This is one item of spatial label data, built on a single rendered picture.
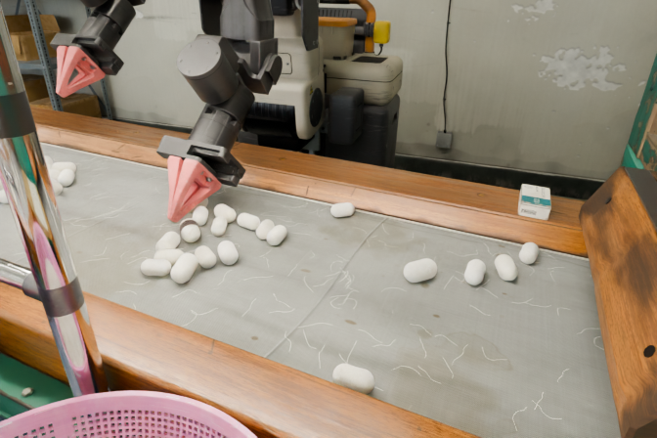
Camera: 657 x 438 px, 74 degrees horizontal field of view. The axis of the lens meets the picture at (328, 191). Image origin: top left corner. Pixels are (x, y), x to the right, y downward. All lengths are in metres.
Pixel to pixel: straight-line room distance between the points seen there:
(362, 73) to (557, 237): 0.90
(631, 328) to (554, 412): 0.09
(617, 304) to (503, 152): 2.23
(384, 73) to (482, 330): 1.01
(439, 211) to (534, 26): 1.94
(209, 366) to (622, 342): 0.29
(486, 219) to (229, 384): 0.38
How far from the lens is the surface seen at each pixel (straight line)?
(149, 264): 0.50
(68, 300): 0.33
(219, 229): 0.55
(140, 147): 0.83
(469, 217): 0.59
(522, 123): 2.55
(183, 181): 0.57
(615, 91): 2.58
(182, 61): 0.58
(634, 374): 0.34
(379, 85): 1.35
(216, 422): 0.33
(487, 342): 0.43
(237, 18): 0.64
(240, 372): 0.35
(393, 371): 0.39
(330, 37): 1.42
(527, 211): 0.60
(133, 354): 0.39
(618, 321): 0.38
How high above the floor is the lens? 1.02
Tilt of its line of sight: 26 degrees down
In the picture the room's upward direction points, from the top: 1 degrees clockwise
